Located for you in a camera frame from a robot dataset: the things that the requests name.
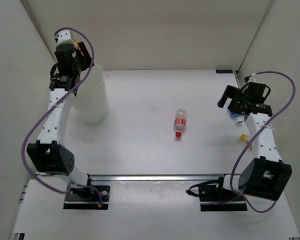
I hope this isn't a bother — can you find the orange plastic bottle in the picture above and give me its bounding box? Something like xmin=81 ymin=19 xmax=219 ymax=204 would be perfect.
xmin=74 ymin=40 xmax=85 ymax=57

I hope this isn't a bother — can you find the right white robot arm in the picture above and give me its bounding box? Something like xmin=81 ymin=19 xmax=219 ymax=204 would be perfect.
xmin=214 ymin=81 xmax=292 ymax=201

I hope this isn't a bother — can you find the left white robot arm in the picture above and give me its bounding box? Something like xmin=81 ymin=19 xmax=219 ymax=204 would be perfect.
xmin=25 ymin=28 xmax=95 ymax=200

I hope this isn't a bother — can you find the white translucent octagonal bin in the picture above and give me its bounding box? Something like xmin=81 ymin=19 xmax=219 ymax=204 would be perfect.
xmin=73 ymin=64 xmax=109 ymax=124

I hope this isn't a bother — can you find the clear bottle blue label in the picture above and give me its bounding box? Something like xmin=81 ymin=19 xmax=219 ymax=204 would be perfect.
xmin=228 ymin=110 xmax=245 ymax=127

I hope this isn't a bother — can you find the clear bottle red label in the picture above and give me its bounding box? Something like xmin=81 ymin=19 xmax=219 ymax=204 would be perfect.
xmin=173 ymin=108 xmax=187 ymax=139

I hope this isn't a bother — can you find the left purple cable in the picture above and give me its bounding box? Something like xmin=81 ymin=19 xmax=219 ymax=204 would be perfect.
xmin=20 ymin=27 xmax=95 ymax=195

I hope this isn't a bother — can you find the purple cable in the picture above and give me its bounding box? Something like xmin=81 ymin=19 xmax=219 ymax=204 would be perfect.
xmin=229 ymin=71 xmax=297 ymax=213
xmin=20 ymin=27 xmax=95 ymax=195

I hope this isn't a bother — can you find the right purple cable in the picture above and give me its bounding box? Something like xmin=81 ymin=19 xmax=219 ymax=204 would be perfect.
xmin=229 ymin=71 xmax=297 ymax=213

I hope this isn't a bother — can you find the aluminium rail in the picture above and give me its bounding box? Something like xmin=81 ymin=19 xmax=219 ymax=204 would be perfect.
xmin=90 ymin=174 xmax=223 ymax=182

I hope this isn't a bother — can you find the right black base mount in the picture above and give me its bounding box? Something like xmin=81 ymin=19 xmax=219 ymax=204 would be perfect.
xmin=185 ymin=176 xmax=248 ymax=212

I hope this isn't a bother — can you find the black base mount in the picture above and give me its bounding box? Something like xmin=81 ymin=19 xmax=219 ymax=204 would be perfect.
xmin=63 ymin=180 xmax=111 ymax=211
xmin=185 ymin=176 xmax=248 ymax=212

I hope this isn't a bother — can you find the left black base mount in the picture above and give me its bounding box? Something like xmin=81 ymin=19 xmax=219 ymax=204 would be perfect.
xmin=63 ymin=180 xmax=111 ymax=211

